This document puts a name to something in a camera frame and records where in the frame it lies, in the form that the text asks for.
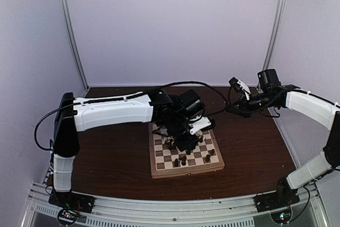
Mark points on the aluminium front rail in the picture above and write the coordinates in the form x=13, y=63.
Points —
x=234, y=211

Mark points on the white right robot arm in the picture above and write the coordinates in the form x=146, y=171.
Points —
x=325, y=113

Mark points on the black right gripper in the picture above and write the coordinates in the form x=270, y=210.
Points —
x=244, y=108

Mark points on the pile of dark chess pieces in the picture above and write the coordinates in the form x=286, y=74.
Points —
x=170, y=144

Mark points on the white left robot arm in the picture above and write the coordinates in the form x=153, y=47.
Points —
x=80, y=114

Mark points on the aluminium frame post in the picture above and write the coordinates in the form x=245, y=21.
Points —
x=280, y=8
x=73, y=44

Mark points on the dark chess pawn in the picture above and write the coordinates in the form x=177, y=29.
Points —
x=207, y=158

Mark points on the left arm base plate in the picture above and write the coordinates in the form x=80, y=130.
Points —
x=73, y=201

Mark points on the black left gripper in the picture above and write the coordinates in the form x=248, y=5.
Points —
x=185, y=145

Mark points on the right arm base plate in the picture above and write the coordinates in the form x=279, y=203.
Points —
x=271, y=201

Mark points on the aluminium frame post right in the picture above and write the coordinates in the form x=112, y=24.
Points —
x=280, y=8

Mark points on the aluminium frame post left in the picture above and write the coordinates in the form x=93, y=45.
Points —
x=73, y=44

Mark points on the wooden chess board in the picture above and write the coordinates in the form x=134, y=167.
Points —
x=166, y=161

